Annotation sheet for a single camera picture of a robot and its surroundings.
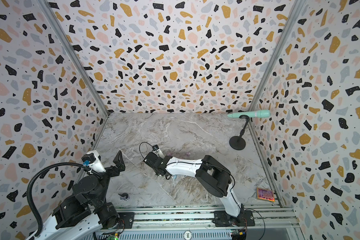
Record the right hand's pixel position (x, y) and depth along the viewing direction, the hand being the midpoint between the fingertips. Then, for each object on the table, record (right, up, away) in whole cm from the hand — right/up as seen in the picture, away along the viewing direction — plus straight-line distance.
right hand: (161, 160), depth 89 cm
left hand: (-16, +8, -24) cm, 30 cm away
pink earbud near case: (+16, +2, +10) cm, 19 cm away
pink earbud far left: (+4, +2, +8) cm, 9 cm away
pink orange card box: (+59, -17, -8) cm, 62 cm away
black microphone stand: (+51, +9, +14) cm, 53 cm away
